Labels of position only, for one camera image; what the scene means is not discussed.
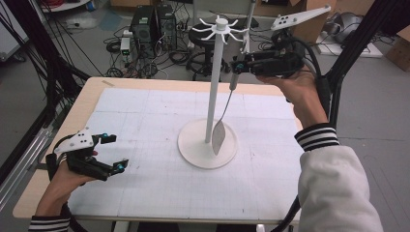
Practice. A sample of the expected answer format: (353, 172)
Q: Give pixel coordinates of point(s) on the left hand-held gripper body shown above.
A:
(80, 161)

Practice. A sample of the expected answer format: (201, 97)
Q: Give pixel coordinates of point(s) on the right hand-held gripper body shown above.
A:
(280, 63)

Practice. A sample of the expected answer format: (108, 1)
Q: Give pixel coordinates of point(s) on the silver metal spoon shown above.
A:
(219, 137)

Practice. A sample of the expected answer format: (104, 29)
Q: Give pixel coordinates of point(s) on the white hook stand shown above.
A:
(206, 151)

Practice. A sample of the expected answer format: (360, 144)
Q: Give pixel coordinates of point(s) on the person's right hand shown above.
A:
(299, 90)

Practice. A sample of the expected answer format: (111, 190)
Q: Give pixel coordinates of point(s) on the person's left hand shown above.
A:
(58, 190)

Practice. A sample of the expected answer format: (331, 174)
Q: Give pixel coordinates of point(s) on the white pole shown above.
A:
(250, 22)

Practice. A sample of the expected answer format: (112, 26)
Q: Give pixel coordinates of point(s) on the white grid mat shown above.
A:
(161, 187)

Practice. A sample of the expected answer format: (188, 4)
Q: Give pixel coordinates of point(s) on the black round stool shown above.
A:
(199, 38)

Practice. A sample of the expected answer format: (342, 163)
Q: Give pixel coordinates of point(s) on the open brown cardboard box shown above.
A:
(317, 22)

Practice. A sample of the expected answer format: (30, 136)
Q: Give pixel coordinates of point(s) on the white flat board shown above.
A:
(354, 48)

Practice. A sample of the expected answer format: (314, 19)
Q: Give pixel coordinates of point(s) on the black computer tower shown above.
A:
(143, 27)
(167, 27)

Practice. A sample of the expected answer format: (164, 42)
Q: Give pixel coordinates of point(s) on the white power adapter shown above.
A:
(125, 45)

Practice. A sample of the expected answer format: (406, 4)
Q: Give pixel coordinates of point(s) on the round white table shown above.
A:
(64, 5)

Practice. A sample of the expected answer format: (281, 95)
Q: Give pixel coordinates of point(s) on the aluminium rail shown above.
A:
(22, 164)

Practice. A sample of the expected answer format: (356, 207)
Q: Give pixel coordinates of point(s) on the black metal frame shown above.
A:
(48, 64)
(361, 42)

